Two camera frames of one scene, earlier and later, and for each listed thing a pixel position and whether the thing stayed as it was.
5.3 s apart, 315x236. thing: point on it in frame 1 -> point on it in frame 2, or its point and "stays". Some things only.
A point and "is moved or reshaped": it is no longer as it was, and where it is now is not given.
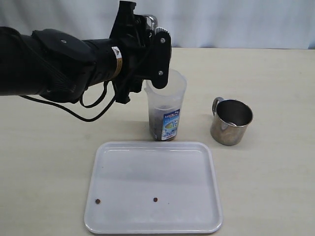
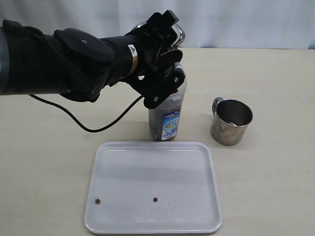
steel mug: x=231 y=119 stays
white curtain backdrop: x=211 y=24 stays
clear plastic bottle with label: x=165 y=106 stays
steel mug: x=151 y=22 is moved or reshaped
